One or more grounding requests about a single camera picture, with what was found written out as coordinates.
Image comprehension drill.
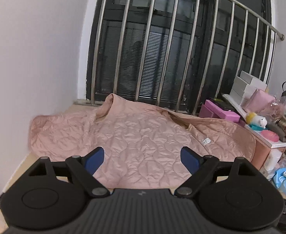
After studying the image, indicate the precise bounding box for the magenta flat box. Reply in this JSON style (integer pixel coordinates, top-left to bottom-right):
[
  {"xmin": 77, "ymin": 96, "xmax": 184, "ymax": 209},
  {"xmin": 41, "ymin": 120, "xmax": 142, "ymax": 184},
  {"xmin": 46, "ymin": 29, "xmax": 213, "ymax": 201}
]
[{"xmin": 199, "ymin": 100, "xmax": 240, "ymax": 123}]

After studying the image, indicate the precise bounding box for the pink quilted jacket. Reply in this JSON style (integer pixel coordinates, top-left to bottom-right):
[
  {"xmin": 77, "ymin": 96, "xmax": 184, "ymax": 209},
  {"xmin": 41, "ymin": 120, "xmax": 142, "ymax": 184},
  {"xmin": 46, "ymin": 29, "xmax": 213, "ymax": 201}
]
[{"xmin": 29, "ymin": 94, "xmax": 256, "ymax": 189}]

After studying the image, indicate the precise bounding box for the salmon pink storage box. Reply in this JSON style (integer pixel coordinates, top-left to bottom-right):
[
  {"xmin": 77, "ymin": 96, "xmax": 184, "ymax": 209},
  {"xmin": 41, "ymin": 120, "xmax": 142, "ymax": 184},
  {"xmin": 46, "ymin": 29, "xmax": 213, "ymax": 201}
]
[{"xmin": 238, "ymin": 119, "xmax": 286, "ymax": 170}]

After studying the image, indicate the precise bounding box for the white yellow plush toy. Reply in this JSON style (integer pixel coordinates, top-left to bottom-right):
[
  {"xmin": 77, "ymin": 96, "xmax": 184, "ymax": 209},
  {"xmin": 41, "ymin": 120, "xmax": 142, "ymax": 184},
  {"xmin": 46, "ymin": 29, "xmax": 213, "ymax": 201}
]
[{"xmin": 245, "ymin": 112, "xmax": 268, "ymax": 129}]

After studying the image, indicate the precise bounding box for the pink pouch bag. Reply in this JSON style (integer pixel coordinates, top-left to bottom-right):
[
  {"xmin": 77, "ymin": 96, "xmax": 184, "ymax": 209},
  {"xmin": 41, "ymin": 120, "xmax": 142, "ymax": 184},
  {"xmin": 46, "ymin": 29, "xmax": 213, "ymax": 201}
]
[{"xmin": 243, "ymin": 89, "xmax": 275, "ymax": 113}]

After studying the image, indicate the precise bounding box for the stack of white boxes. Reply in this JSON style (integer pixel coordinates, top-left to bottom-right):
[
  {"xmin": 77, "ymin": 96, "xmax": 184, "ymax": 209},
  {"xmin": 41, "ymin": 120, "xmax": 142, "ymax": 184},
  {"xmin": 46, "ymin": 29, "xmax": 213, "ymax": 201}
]
[{"xmin": 230, "ymin": 71, "xmax": 267, "ymax": 106}]

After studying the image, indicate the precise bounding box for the steel window railing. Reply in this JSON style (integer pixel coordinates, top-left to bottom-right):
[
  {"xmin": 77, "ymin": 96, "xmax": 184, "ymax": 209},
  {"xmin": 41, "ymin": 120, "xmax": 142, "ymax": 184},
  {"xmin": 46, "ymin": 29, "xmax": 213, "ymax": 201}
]
[{"xmin": 86, "ymin": 0, "xmax": 285, "ymax": 114}]

